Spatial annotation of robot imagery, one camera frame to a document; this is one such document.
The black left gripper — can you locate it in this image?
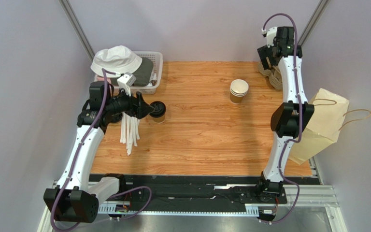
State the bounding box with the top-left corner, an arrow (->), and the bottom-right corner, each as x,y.
105,86 -> 155,120

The black plastic cup lid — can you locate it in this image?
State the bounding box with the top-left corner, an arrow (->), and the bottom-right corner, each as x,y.
149,101 -> 166,118

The brown paper coffee cup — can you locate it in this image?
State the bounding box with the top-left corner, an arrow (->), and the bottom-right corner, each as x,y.
151,115 -> 166,123

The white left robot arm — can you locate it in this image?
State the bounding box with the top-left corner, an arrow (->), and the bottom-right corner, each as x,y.
43,81 -> 154,226

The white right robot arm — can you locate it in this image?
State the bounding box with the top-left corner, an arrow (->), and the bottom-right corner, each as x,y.
257,27 -> 314,196

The wrapped white straws bundle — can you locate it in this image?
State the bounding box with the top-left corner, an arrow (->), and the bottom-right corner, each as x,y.
120,113 -> 140,156

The olive green cloth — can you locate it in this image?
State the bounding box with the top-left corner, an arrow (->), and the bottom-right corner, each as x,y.
132,58 -> 154,87

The stack of paper cups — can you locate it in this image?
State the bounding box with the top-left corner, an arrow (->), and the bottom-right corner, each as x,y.
229,79 -> 249,104

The white plastic basket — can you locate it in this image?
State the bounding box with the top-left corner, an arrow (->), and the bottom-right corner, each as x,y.
95,51 -> 163,94

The white bucket hat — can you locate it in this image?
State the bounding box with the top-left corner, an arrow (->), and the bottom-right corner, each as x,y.
90,45 -> 143,77

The kraft paper bag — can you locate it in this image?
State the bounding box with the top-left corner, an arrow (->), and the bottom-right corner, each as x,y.
288,88 -> 371,165

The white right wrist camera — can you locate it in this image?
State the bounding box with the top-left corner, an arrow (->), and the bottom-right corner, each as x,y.
262,27 -> 278,47

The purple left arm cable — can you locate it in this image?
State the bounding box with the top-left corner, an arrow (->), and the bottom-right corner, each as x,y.
49,68 -> 153,232

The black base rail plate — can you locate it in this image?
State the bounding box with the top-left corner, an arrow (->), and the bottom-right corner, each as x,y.
89,174 -> 321,214

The aluminium frame rail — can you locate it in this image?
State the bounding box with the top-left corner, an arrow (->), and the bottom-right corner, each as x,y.
45,180 -> 341,216

